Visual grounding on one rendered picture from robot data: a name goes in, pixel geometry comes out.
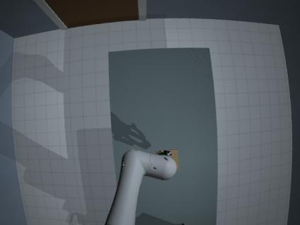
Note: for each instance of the tan square mat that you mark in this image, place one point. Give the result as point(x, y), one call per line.
point(174, 156)

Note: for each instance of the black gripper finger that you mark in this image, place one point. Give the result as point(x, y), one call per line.
point(167, 152)

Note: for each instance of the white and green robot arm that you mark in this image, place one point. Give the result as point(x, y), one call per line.
point(136, 164)

